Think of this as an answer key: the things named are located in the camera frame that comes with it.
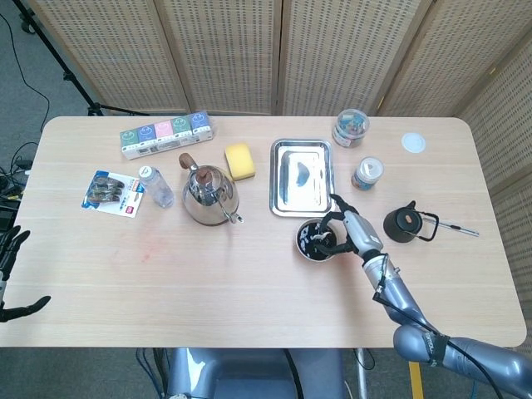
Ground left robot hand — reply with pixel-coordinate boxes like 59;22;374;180
0;226;52;323

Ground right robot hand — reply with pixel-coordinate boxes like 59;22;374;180
311;193;384;257

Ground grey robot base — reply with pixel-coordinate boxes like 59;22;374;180
165;347;348;399

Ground black bowl of liquid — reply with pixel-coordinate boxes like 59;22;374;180
295;219;340;262

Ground small black kettle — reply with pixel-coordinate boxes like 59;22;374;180
382;200;441;244

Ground small jar with white lid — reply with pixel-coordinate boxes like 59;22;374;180
351;156;385;192

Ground stainless steel tray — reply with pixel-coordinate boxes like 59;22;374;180
269;138;337;219

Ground white round lid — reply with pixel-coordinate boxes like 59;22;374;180
401;132;427;155

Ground clear jar of colourful clips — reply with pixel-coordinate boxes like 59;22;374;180
332;108;371;149

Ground blister pack of clips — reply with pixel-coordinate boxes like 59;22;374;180
81;170;146;217

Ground white table leg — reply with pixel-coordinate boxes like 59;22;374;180
355;347;372;399

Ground yellow sponge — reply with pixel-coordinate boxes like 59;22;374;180
224;142;257;182

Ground clear plastic bottle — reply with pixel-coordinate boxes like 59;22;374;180
137;165;175;209

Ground black tripod stand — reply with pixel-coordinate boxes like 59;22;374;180
12;0;149;117

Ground woven folding screen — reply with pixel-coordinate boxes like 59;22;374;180
25;0;532;350

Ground multicolour tissue pack box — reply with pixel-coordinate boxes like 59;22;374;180
119;110;215;161

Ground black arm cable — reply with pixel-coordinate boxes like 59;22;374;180
372;254;506;399

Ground cables and power strips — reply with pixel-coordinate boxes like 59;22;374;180
0;140;39;234

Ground black floor cable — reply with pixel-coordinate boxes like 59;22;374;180
0;14;52;128

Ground steel kettle with wooden handle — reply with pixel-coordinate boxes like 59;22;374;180
178;152;245;227

